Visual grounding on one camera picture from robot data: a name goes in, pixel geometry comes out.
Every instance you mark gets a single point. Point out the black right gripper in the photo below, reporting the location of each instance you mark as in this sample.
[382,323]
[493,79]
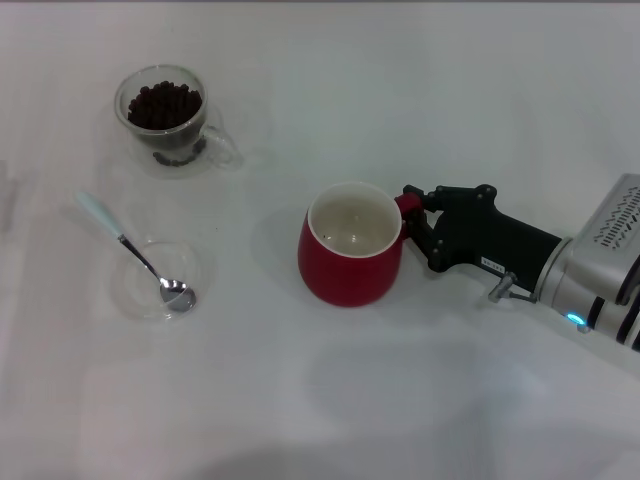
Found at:
[500,235]

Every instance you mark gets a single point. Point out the red ceramic mug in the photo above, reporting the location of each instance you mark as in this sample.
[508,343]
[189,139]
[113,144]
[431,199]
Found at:
[345,277]

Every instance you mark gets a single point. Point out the dark coffee beans pile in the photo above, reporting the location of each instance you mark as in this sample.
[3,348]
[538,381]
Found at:
[165,106]

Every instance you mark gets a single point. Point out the clear glass saucer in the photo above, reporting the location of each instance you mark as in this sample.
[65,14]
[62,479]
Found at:
[192,265]

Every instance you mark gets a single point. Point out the clear double-wall glass cup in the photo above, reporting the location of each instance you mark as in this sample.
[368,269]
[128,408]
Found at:
[214,146]

